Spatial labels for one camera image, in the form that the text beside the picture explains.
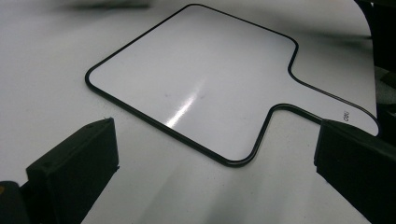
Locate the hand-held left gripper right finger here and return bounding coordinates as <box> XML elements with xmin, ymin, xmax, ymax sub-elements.
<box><xmin>313</xmin><ymin>119</ymin><xmax>396</xmax><ymax>224</ymax></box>

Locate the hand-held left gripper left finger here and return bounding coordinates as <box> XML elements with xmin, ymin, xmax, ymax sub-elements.
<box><xmin>26</xmin><ymin>117</ymin><xmax>120</xmax><ymax>224</ymax></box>

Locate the white paddle-shaped whiteboard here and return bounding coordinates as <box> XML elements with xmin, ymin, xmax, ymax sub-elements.
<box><xmin>84</xmin><ymin>3</ymin><xmax>381</xmax><ymax>168</ymax></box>

